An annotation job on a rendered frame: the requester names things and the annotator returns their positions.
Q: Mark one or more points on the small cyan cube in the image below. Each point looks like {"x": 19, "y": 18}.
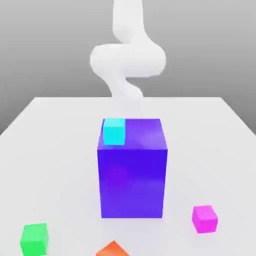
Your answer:
{"x": 114, "y": 133}

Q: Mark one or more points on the large purple box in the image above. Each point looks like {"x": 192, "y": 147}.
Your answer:
{"x": 132, "y": 180}

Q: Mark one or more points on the small magenta cube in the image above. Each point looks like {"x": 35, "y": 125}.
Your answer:
{"x": 204, "y": 220}

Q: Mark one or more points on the small green cube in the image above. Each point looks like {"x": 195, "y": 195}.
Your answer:
{"x": 34, "y": 240}

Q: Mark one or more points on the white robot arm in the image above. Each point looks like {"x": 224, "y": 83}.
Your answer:
{"x": 128, "y": 60}

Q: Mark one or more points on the small orange cube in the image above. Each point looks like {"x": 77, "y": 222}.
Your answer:
{"x": 113, "y": 250}

